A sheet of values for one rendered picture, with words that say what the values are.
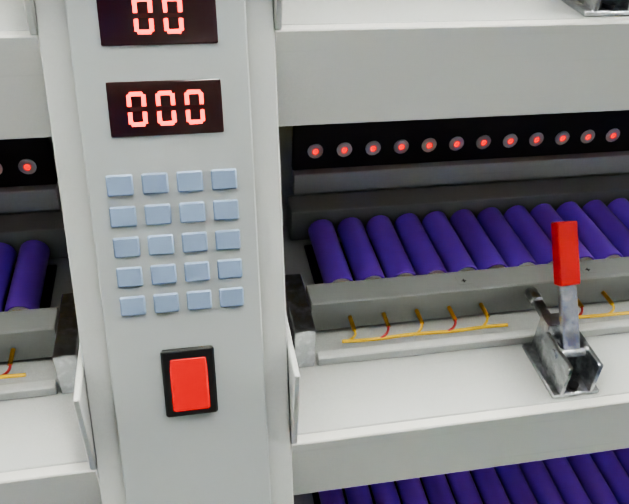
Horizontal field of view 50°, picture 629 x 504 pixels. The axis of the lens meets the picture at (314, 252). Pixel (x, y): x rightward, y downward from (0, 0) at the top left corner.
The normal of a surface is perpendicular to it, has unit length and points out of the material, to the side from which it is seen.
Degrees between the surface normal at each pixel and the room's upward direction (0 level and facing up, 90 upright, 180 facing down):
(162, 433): 90
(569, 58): 111
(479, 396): 21
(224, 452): 90
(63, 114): 90
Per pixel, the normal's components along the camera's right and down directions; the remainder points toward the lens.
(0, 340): 0.18, 0.61
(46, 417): 0.04, -0.79
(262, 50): 0.18, 0.28
